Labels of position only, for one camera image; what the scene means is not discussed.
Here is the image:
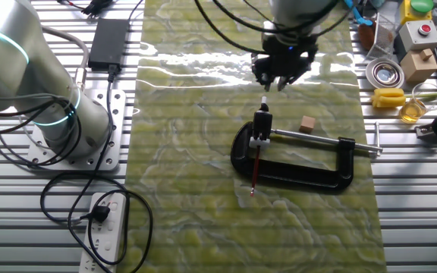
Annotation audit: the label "yellow sponge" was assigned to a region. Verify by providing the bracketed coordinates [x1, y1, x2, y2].
[370, 87, 407, 108]

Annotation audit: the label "bundled black cable with red wire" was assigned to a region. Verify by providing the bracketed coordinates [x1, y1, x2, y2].
[57, 0, 113, 18]

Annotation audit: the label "pale green stick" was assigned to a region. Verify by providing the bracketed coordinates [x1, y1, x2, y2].
[404, 91, 437, 99]

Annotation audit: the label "red pencil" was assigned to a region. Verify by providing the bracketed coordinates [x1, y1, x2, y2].
[250, 146, 262, 197]

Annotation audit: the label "black mains cable with plug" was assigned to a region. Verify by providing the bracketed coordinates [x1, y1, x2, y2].
[39, 64, 154, 273]

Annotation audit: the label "black C-clamp with steel screw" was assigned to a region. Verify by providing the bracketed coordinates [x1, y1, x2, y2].
[229, 121, 385, 193]

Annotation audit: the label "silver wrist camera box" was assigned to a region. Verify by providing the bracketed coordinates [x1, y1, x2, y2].
[260, 20, 280, 46]

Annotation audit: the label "thin black adapter cable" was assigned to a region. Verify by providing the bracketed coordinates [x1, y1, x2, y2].
[127, 0, 146, 22]

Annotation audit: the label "black power adapter brick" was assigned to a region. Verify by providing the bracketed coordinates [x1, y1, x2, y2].
[87, 17, 130, 73]

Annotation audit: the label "green marble pattern mat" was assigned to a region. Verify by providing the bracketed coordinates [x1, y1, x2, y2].
[118, 0, 388, 273]

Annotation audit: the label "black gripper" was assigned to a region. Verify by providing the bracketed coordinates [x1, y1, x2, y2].
[251, 36, 319, 93]

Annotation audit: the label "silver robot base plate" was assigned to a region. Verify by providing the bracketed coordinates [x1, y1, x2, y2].
[27, 89, 127, 171]

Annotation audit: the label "thick grey robot cable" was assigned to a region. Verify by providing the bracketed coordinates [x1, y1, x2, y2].
[38, 24, 90, 92]

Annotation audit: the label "wire mesh basket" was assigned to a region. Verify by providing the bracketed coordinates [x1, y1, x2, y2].
[366, 13, 396, 60]

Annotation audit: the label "white power strip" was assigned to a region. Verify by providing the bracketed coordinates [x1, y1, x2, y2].
[78, 192, 127, 273]

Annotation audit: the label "brown round object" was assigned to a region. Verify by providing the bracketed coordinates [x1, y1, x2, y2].
[357, 20, 377, 51]

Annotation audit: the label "wooden box with knob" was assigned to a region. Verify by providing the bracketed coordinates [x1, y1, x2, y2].
[399, 48, 437, 85]

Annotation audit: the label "grey box with red button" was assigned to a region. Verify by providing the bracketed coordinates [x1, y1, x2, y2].
[397, 19, 437, 54]

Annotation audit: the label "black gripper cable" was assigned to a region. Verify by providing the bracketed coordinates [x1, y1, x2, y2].
[193, 0, 352, 54]

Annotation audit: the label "blue plastic tool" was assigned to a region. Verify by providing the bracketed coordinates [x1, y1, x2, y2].
[344, 0, 374, 27]

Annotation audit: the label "black cables around robot base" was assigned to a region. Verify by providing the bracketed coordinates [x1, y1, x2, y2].
[0, 94, 83, 168]

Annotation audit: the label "small wooden cube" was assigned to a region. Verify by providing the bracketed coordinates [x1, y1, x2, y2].
[298, 115, 316, 135]

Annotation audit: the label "yellow box with green button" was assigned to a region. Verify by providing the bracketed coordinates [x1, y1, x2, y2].
[399, 0, 435, 24]

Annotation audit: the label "glass beaker with yellow liquid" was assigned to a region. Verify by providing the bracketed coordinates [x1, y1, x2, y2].
[398, 82, 437, 125]

